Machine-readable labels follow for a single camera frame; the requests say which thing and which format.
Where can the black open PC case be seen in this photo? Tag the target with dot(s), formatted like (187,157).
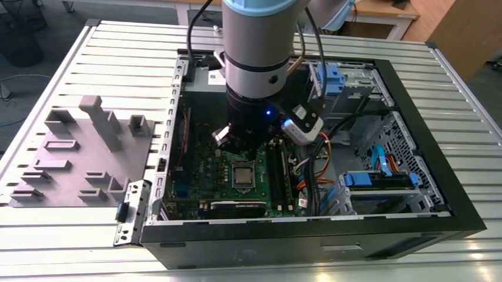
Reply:
(274,243)

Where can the grey hinged slot bracket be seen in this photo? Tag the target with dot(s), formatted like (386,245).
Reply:
(135,201)

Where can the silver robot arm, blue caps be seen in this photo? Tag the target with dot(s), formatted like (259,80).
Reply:
(255,44)

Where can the black graphics card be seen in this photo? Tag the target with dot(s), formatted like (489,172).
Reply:
(236,208)

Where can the hard disk in blue carrier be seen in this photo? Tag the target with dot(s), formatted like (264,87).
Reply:
(386,179)

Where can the small wrist side camera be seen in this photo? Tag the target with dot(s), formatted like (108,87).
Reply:
(222,133)

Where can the wooden cabinet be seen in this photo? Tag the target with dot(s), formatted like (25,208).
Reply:
(466,29)

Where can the grey power supply unit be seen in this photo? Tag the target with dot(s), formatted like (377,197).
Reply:
(203,77)

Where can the grey metal disk bay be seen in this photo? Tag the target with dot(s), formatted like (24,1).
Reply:
(377,194)

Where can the black round bin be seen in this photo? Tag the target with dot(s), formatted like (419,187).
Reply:
(21,50)

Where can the grey metal drive cage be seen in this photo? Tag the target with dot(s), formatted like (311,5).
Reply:
(345,102)

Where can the black RAM slot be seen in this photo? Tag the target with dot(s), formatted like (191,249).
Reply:
(274,176)
(288,179)

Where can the silver wrist camera, black face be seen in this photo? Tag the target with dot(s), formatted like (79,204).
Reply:
(298,133)

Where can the green motherboard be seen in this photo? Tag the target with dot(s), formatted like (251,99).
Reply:
(211,182)

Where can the grey parts rack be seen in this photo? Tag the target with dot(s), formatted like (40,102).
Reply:
(90,152)

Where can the blue plastic drive latch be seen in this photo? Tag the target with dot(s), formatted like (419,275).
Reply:
(335,79)

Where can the silver square CPU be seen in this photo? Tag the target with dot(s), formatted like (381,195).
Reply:
(244,175)

